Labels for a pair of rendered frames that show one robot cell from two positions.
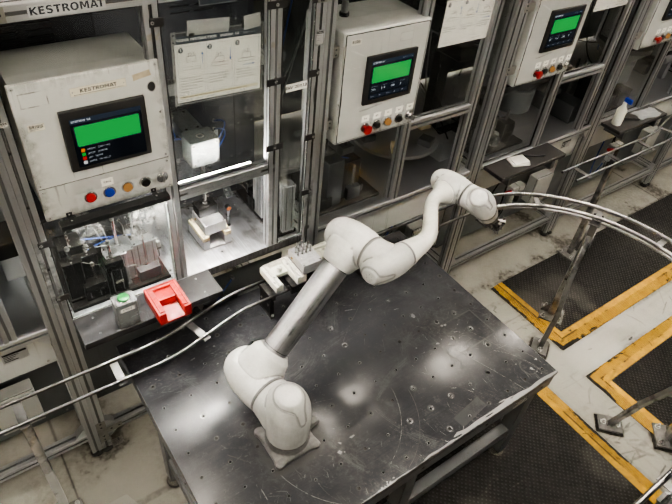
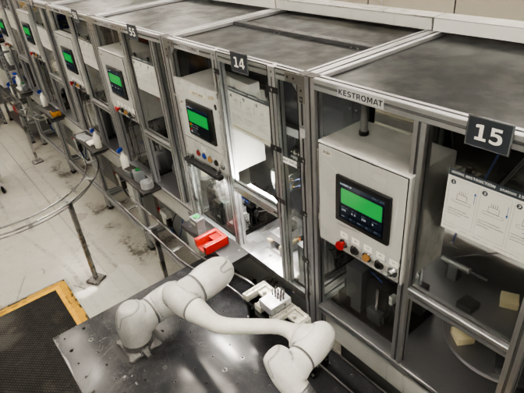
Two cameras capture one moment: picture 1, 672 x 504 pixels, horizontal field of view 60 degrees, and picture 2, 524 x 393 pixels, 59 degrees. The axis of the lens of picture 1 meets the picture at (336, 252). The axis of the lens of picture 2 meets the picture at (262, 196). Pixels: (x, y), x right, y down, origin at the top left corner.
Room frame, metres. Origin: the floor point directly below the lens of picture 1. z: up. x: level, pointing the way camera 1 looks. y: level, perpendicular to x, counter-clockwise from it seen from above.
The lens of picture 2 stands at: (1.93, -1.53, 2.56)
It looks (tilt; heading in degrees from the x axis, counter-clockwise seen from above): 32 degrees down; 94
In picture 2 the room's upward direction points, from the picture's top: 5 degrees counter-clockwise
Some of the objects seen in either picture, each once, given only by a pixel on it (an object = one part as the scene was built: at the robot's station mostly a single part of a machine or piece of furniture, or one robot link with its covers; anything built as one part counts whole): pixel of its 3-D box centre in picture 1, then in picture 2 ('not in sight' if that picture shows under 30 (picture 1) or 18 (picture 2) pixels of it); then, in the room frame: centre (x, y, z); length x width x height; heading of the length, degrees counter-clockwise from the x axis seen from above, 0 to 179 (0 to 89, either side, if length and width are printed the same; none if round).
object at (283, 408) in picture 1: (286, 411); (133, 320); (1.12, 0.10, 0.85); 0.18 x 0.16 x 0.22; 48
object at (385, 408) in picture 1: (341, 362); (210, 371); (1.50, -0.08, 0.66); 1.50 x 1.06 x 0.04; 130
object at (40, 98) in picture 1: (88, 126); (217, 119); (1.58, 0.83, 1.60); 0.42 x 0.29 x 0.46; 130
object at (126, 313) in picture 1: (125, 307); (199, 224); (1.39, 0.74, 0.97); 0.08 x 0.08 x 0.12; 40
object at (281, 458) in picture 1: (291, 432); (139, 342); (1.12, 0.08, 0.71); 0.22 x 0.18 x 0.06; 130
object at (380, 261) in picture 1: (383, 264); (182, 297); (1.48, -0.17, 1.25); 0.18 x 0.14 x 0.13; 138
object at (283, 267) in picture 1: (304, 269); (275, 311); (1.84, 0.13, 0.84); 0.36 x 0.14 x 0.10; 130
